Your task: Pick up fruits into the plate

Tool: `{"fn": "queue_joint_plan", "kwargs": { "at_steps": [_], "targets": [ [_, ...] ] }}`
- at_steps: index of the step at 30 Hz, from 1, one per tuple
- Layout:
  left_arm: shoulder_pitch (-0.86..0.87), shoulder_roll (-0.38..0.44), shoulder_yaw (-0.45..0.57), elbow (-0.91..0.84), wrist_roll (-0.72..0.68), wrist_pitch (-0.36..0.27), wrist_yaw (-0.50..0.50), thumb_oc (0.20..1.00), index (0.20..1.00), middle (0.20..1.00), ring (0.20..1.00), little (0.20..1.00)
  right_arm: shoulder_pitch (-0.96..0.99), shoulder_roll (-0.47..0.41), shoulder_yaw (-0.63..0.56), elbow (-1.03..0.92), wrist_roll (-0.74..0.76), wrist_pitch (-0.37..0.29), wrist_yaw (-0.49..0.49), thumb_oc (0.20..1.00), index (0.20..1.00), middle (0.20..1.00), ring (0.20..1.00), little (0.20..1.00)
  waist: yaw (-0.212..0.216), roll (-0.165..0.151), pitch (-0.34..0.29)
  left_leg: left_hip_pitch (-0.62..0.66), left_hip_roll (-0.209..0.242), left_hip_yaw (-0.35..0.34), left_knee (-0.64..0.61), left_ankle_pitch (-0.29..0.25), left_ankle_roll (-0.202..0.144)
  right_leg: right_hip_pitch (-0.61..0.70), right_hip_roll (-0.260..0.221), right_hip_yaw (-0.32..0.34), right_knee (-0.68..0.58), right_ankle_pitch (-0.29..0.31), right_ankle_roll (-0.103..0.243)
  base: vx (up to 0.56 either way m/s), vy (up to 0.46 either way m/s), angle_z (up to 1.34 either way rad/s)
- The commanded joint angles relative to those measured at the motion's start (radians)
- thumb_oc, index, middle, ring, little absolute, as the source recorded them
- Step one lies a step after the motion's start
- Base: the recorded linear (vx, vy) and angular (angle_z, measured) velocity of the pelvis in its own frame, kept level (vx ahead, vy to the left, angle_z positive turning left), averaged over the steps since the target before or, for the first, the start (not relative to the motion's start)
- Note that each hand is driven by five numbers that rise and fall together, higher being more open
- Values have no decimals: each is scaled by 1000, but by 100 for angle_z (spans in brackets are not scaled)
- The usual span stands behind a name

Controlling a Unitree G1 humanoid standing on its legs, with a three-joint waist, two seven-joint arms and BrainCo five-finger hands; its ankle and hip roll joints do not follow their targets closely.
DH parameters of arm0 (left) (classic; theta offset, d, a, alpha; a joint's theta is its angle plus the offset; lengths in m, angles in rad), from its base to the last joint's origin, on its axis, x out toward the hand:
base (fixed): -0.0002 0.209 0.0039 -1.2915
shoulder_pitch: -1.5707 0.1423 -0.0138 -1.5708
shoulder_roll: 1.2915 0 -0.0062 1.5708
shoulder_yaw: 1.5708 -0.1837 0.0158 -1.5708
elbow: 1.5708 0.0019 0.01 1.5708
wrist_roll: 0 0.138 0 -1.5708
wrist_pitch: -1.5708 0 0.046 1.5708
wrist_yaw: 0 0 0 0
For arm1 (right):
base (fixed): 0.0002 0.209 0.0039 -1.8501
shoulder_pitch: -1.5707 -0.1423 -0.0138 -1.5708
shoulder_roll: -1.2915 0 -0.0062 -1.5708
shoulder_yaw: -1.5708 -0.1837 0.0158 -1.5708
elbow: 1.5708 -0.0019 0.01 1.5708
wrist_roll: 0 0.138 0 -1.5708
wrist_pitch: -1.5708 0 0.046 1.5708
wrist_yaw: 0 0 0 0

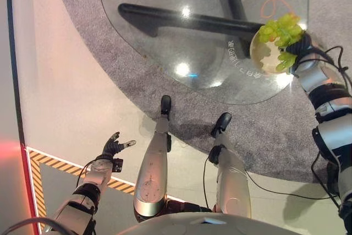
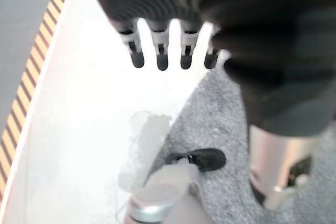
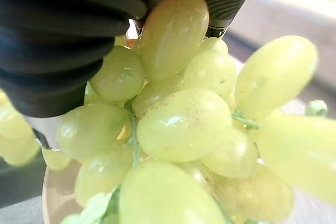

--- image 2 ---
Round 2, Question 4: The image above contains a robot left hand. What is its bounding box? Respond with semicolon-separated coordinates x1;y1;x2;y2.
78;0;336;211

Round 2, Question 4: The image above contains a robot dark foot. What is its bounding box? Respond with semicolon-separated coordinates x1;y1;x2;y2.
165;148;227;174

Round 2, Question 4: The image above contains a robot silver leg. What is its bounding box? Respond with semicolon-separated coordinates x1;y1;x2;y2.
122;161;203;224

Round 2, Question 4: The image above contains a yellow black hazard tape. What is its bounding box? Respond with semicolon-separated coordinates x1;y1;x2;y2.
0;0;76;184

